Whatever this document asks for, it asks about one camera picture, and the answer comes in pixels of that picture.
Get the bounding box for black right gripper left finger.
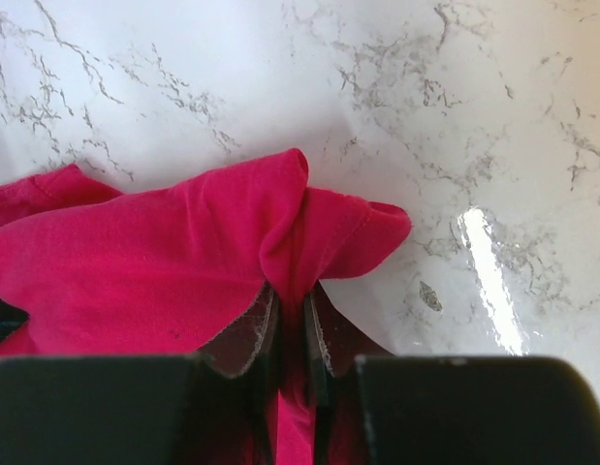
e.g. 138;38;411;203
0;285;279;464

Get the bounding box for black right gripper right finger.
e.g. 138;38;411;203
303;286;600;464

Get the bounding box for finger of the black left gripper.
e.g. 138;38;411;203
0;300;31;352

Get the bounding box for crimson t shirt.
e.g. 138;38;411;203
0;149;412;464

